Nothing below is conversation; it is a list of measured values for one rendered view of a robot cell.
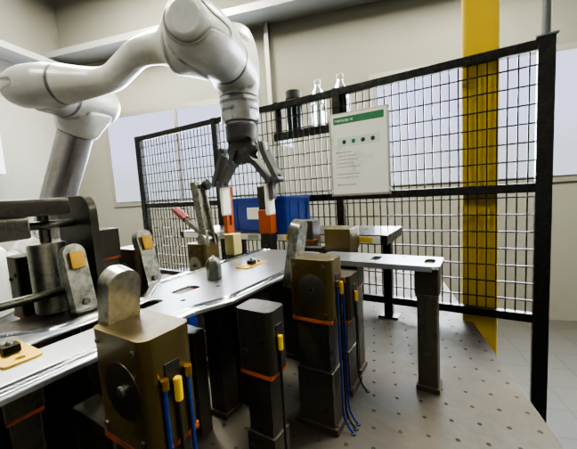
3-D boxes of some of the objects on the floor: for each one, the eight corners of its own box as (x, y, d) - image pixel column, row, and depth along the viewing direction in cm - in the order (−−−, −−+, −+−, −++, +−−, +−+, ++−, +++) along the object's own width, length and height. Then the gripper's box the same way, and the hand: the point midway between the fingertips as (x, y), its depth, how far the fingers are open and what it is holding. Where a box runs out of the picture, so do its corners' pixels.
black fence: (559, 572, 93) (578, 20, 77) (150, 387, 196) (121, 136, 180) (550, 527, 104) (564, 41, 88) (168, 376, 208) (143, 139, 192)
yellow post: (510, 535, 103) (520, -138, 82) (450, 509, 112) (444, -101, 92) (507, 489, 118) (514, -88, 97) (453, 469, 127) (449, -61, 107)
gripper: (191, 130, 77) (199, 216, 79) (276, 111, 63) (282, 216, 66) (214, 134, 83) (220, 214, 85) (294, 117, 70) (299, 212, 72)
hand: (247, 210), depth 75 cm, fingers open, 13 cm apart
